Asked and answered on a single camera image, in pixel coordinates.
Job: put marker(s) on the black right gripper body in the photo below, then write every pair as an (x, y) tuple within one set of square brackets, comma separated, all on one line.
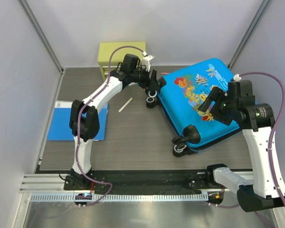
[(227, 105)]

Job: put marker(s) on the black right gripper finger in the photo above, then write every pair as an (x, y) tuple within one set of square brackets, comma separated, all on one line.
[(222, 118), (213, 96)]

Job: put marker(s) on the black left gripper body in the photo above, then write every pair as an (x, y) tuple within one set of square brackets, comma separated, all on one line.
[(141, 78)]

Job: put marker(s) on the blue suitcase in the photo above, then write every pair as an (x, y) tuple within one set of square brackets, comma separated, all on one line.
[(181, 93)]

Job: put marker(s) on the blue white box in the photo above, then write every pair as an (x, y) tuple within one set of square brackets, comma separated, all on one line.
[(59, 128)]

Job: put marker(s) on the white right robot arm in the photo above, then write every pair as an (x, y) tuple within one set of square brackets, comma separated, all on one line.
[(264, 164)]

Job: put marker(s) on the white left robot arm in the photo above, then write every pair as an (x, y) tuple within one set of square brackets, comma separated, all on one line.
[(84, 118)]

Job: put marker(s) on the yellow-green drawer organizer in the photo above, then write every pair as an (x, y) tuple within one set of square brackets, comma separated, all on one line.
[(107, 48)]

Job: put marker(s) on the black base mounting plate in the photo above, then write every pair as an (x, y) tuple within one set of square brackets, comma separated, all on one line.
[(143, 181)]

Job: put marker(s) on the aluminium right corner post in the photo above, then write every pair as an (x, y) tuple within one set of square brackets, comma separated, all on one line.
[(265, 4)]

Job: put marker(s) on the aluminium corner post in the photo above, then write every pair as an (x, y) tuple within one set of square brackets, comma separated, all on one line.
[(265, 4), (40, 33)]

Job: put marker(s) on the slotted cable duct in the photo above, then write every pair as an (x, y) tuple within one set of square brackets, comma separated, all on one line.
[(85, 197)]

